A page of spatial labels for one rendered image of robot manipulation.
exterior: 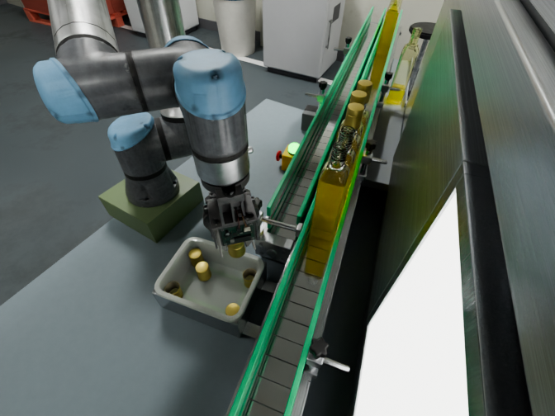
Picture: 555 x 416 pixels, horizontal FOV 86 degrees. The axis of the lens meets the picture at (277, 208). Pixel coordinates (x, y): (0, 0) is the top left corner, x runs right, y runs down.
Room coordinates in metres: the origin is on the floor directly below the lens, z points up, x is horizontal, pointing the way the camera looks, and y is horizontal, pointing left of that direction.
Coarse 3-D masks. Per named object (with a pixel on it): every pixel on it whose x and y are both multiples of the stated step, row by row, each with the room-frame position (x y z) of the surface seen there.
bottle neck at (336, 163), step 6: (336, 144) 0.47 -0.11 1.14; (342, 144) 0.47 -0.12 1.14; (336, 150) 0.45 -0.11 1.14; (342, 150) 0.45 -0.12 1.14; (330, 156) 0.46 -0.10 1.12; (336, 156) 0.45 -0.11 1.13; (342, 156) 0.45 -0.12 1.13; (330, 162) 0.46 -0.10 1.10; (336, 162) 0.45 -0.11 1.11; (342, 162) 0.45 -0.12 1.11; (336, 168) 0.45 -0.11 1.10; (342, 168) 0.45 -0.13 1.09
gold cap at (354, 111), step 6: (354, 102) 0.59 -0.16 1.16; (348, 108) 0.57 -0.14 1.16; (354, 108) 0.56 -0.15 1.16; (360, 108) 0.56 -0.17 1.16; (348, 114) 0.56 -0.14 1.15; (354, 114) 0.55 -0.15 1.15; (360, 114) 0.55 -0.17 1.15; (348, 120) 0.56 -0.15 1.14; (354, 120) 0.55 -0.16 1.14; (360, 120) 0.56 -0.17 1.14; (354, 126) 0.55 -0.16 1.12
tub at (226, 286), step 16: (192, 240) 0.45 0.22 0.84; (208, 240) 0.45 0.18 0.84; (176, 256) 0.40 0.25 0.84; (208, 256) 0.44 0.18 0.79; (224, 256) 0.42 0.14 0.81; (256, 256) 0.41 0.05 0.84; (176, 272) 0.37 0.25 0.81; (192, 272) 0.40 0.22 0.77; (224, 272) 0.40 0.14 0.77; (240, 272) 0.40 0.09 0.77; (256, 272) 0.36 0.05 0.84; (160, 288) 0.32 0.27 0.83; (192, 288) 0.35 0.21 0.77; (208, 288) 0.35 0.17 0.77; (224, 288) 0.35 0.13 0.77; (240, 288) 0.35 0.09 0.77; (192, 304) 0.28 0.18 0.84; (208, 304) 0.31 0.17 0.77; (224, 304) 0.31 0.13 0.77; (240, 304) 0.31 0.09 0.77; (224, 320) 0.25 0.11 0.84
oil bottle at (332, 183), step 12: (324, 168) 0.46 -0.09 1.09; (348, 168) 0.46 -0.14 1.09; (324, 180) 0.44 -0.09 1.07; (336, 180) 0.43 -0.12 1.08; (324, 192) 0.44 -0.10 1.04; (336, 192) 0.43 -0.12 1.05; (324, 204) 0.44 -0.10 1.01; (336, 204) 0.43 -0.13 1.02; (324, 216) 0.44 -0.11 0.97; (336, 216) 0.43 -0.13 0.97; (312, 228) 0.44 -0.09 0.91; (324, 228) 0.43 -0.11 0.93
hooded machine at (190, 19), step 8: (128, 0) 4.40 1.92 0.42; (184, 0) 4.57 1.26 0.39; (192, 0) 4.71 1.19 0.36; (128, 8) 4.42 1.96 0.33; (136, 8) 4.35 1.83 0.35; (184, 8) 4.54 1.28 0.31; (192, 8) 4.68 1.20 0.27; (136, 16) 4.37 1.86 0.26; (184, 16) 4.52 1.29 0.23; (192, 16) 4.66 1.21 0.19; (136, 24) 4.39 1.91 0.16; (184, 24) 4.49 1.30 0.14; (192, 24) 4.64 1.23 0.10; (144, 32) 4.35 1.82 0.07
